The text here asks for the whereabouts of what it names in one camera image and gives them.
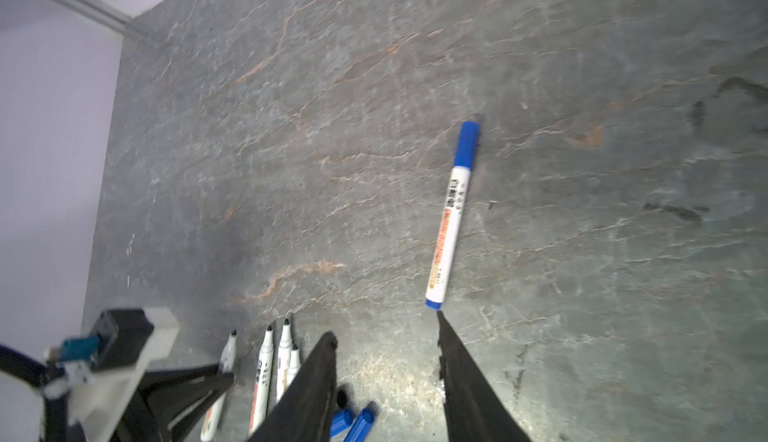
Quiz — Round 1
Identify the blue pen cap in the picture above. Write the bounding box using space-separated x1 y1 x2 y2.
344 402 378 442
330 408 355 437

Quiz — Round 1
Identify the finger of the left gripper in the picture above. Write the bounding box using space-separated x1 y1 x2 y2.
138 364 234 409
128 394 214 441

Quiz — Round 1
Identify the black pen cap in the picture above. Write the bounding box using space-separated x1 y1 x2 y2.
336 387 349 410

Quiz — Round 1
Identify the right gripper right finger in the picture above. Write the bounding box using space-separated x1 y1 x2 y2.
437 311 531 442

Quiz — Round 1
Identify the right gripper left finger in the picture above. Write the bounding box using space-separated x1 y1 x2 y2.
248 331 338 442

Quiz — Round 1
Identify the white marker black ink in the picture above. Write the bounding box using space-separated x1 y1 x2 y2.
285 344 301 388

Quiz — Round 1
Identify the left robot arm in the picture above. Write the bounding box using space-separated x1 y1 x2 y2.
1 364 234 441

